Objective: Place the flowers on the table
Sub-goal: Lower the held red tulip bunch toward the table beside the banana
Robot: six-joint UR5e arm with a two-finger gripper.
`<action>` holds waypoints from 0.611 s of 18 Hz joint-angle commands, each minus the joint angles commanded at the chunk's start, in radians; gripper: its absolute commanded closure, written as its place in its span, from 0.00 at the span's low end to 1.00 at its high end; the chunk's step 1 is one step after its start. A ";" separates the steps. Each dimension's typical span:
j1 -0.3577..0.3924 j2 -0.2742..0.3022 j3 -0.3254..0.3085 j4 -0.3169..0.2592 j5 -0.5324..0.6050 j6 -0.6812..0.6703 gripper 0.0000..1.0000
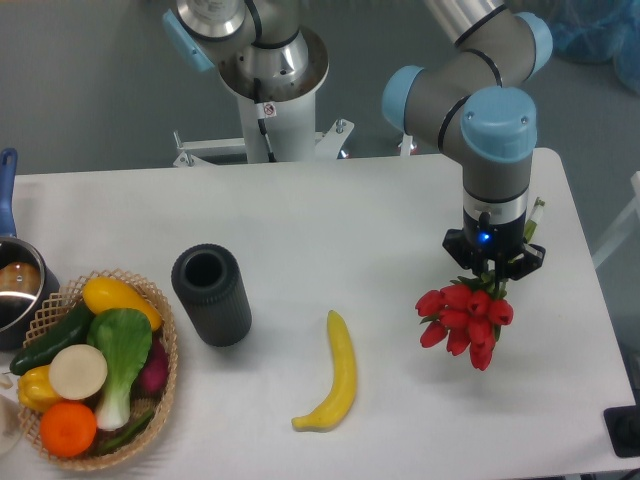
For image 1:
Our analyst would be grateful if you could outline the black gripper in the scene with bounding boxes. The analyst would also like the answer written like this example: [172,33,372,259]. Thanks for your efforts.
[442,211,546,280]

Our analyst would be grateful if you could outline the red tulip bouquet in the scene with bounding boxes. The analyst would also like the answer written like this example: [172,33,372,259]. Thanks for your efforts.
[415,269,514,371]

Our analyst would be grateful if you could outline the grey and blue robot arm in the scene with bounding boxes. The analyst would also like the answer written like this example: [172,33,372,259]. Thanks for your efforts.
[162,1,553,281]

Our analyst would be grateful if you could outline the black device at edge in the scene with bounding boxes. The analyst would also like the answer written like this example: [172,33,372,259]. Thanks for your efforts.
[603,405,639,458]

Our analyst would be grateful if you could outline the yellow banana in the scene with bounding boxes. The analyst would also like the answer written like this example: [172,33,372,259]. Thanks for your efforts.
[291,310,358,432]

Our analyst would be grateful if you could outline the blue plastic bag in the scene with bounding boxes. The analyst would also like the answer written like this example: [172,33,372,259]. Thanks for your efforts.
[546,1,639,93]

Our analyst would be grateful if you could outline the dark grey ribbed vase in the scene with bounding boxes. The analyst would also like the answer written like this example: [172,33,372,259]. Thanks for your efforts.
[171,244,252,347]

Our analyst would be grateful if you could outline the purple sweet potato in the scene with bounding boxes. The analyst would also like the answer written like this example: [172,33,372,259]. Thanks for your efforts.
[137,337,169,395]

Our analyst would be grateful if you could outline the green bok choy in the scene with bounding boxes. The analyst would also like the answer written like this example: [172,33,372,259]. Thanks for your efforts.
[87,308,152,431]

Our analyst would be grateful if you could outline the yellow squash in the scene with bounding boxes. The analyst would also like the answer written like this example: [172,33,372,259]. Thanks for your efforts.
[82,276,163,331]

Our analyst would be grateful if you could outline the green chili pepper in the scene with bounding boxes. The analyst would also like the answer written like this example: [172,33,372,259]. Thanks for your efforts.
[94,409,155,456]

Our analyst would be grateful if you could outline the white round radish slice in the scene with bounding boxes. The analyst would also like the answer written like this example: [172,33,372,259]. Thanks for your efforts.
[49,344,108,400]

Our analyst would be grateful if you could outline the orange fruit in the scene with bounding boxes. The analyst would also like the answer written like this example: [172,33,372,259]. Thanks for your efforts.
[39,402,97,458]

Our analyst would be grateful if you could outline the dark green cucumber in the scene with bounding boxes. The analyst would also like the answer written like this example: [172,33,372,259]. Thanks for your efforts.
[9,303,95,376]

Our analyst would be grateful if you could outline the yellow bell pepper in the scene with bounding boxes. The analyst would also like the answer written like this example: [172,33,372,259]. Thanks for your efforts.
[18,365,63,413]

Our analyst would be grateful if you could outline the white garlic piece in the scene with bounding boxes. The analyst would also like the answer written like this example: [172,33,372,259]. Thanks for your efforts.
[0,373,13,390]

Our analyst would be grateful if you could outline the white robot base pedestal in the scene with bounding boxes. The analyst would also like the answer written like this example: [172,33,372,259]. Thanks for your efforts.
[173,94,355,167]

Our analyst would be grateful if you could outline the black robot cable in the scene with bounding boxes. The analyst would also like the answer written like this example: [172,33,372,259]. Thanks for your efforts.
[252,77,278,164]

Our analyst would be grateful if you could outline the blue handled saucepan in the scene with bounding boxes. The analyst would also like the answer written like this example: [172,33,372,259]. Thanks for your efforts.
[1,148,60,352]

